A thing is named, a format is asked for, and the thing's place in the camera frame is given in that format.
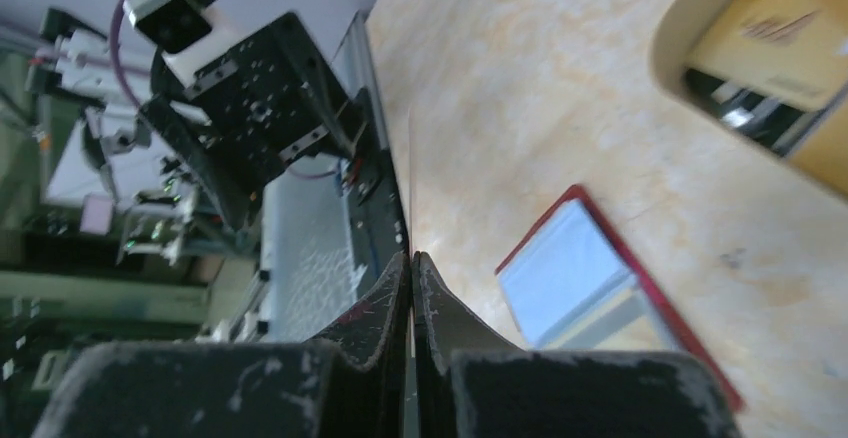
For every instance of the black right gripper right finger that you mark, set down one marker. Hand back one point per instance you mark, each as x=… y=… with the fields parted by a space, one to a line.
x=472 y=382

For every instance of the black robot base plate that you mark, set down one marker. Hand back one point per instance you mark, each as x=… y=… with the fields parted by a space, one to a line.
x=377 y=224

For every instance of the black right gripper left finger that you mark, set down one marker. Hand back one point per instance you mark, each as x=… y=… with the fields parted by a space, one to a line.
x=345 y=381

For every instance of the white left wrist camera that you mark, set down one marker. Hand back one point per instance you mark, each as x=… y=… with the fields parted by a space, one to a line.
x=189 y=34

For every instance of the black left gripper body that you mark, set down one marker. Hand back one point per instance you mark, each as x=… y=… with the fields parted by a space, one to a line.
x=269 y=100

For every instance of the aluminium frame rail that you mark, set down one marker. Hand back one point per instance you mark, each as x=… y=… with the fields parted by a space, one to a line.
x=354 y=68

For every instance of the beige oval card tray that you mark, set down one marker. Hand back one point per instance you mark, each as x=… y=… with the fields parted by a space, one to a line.
x=815 y=142

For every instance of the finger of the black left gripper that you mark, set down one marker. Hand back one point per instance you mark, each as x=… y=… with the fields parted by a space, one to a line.
x=233 y=203

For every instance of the white slotted cable duct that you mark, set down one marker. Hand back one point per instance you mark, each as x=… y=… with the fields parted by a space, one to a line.
x=313 y=277

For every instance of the red card holder wallet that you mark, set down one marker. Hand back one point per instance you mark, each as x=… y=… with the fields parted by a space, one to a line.
x=571 y=256

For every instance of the gold credit card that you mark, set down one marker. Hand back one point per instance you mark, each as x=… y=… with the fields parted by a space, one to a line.
x=794 y=50
x=623 y=319

